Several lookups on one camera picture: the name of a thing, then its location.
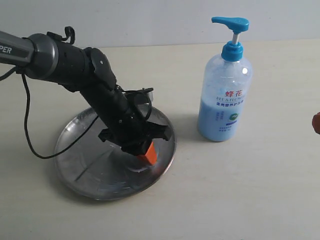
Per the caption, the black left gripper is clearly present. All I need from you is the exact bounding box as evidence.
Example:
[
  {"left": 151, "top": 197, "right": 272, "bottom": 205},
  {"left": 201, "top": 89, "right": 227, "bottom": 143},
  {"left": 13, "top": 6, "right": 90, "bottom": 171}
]
[{"left": 98, "top": 89, "right": 168, "bottom": 166}]

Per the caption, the blue pump lotion bottle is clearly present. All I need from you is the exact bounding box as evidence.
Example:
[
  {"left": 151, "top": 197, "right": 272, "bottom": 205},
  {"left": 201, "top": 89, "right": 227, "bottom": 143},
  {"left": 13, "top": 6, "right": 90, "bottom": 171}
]
[{"left": 197, "top": 16, "right": 253, "bottom": 142}]

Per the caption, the blue soap blob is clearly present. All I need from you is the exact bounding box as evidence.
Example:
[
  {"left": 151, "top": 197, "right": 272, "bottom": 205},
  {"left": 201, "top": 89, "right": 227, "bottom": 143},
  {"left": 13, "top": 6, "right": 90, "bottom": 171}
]
[{"left": 123, "top": 154, "right": 160, "bottom": 175}]

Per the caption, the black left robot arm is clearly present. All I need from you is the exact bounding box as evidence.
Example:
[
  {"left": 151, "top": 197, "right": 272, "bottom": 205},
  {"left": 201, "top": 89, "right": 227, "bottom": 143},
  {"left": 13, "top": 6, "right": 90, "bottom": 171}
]
[{"left": 0, "top": 26, "right": 172, "bottom": 165}]

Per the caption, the round steel plate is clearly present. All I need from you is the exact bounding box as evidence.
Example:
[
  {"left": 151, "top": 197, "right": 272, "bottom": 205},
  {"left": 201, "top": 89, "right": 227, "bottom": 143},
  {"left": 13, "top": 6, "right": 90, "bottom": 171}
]
[{"left": 54, "top": 107, "right": 177, "bottom": 201}]

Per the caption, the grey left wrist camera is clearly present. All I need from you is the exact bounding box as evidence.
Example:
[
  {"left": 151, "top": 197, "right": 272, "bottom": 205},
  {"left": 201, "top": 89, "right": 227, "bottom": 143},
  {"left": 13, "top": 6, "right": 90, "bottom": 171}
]
[{"left": 123, "top": 87, "right": 154, "bottom": 105}]

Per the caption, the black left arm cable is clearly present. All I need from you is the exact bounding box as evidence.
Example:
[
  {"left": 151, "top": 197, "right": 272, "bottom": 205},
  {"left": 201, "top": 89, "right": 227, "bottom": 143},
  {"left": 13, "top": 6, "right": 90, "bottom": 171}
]
[{"left": 0, "top": 26, "right": 100, "bottom": 160}]

